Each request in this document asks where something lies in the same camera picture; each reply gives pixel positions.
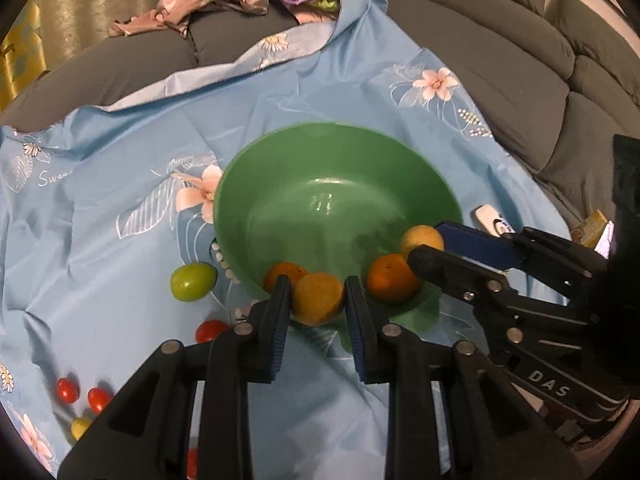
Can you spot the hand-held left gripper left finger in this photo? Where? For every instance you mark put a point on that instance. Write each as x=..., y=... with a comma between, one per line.
x=278, y=330

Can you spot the yellow cherry tomato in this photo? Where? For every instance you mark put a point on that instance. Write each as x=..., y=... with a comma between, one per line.
x=80, y=427

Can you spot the blue floral bed sheet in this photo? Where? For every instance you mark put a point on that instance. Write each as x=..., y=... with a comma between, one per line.
x=125, y=160

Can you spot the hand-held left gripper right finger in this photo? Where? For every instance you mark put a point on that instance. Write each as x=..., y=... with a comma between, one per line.
x=356, y=325

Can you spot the white small device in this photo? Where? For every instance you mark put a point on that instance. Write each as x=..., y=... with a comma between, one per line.
x=492, y=219

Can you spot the green plastic bowl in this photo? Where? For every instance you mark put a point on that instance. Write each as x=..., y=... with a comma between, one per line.
x=325, y=185

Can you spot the small yellow round fruit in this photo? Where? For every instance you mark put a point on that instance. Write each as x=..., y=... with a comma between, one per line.
x=420, y=239
x=318, y=297

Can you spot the grey sofa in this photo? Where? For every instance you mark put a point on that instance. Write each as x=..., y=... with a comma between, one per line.
x=500, y=60

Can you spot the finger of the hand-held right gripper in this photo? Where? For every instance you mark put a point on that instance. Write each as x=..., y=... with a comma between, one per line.
x=477, y=247
x=445, y=267

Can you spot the green cloth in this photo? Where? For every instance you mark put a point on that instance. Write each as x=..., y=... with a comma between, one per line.
x=326, y=3

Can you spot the yellow patterned curtain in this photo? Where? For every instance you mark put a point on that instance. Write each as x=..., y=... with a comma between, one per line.
x=20, y=60

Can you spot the yellow carton box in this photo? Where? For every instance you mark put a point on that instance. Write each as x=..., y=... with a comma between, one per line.
x=590, y=227

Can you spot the beige curtain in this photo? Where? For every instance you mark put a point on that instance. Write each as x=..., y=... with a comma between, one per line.
x=100, y=5

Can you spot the green round fruit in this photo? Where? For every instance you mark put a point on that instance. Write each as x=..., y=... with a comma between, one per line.
x=193, y=282

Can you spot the orange tangerine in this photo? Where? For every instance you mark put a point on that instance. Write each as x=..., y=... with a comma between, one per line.
x=286, y=272
x=392, y=279

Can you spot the red round tomato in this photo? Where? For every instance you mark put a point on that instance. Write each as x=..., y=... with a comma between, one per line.
x=210, y=331

